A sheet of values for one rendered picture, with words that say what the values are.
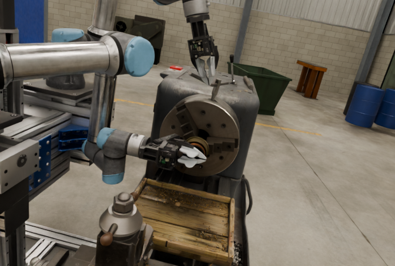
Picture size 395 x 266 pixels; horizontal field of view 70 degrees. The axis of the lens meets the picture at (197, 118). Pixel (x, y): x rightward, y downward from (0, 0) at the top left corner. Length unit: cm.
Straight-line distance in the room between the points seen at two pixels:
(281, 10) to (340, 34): 237
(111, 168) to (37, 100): 49
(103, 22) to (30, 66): 58
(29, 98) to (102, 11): 47
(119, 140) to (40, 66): 34
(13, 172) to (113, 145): 29
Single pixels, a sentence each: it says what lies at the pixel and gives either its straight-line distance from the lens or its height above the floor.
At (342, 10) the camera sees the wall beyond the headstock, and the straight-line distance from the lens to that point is 1216.
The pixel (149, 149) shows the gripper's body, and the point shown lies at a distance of 93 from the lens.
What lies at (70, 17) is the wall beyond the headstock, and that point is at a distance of 1199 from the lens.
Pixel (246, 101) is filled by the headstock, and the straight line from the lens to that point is 121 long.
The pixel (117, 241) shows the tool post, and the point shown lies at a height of 110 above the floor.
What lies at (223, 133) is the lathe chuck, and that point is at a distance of 107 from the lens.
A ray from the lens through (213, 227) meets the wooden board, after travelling 99.
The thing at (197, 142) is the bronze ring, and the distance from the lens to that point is 97.
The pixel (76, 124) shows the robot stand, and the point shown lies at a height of 103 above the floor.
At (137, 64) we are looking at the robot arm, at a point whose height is 136.
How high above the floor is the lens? 149
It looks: 18 degrees down
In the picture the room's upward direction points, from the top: 11 degrees clockwise
